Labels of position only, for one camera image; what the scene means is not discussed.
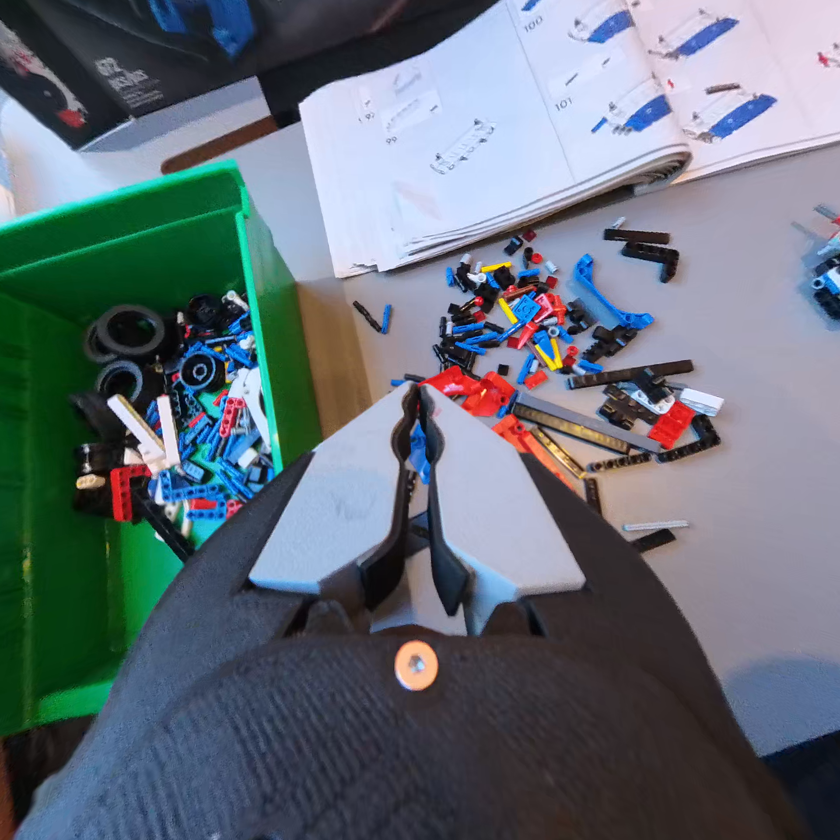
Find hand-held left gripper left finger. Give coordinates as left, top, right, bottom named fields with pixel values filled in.
left=248, top=382, right=421, bottom=611

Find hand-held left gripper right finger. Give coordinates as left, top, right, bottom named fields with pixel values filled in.
left=417, top=384, right=586, bottom=618

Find small blue brick piece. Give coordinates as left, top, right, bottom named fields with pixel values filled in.
left=406, top=423, right=434, bottom=487

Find grey desk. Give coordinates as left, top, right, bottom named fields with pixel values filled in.
left=0, top=75, right=840, bottom=759

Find pile of bricks in bin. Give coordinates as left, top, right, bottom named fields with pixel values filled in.
left=69, top=289, right=277, bottom=559

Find pile of loose toy bricks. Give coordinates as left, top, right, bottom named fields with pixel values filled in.
left=392, top=230, right=726, bottom=518

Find green plastic bin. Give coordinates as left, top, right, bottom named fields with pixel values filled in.
left=0, top=159, right=322, bottom=736

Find black angled beam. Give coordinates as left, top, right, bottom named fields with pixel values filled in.
left=620, top=241, right=681, bottom=284

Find white instruction booklet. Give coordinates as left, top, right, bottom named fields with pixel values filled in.
left=298, top=0, right=840, bottom=280

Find toy brick car model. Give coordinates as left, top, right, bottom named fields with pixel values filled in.
left=791, top=203, right=840, bottom=322

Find person's legs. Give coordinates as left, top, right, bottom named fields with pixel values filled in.
left=761, top=727, right=840, bottom=840

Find black toy car box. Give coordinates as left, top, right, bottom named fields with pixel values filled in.
left=0, top=0, right=260, bottom=151

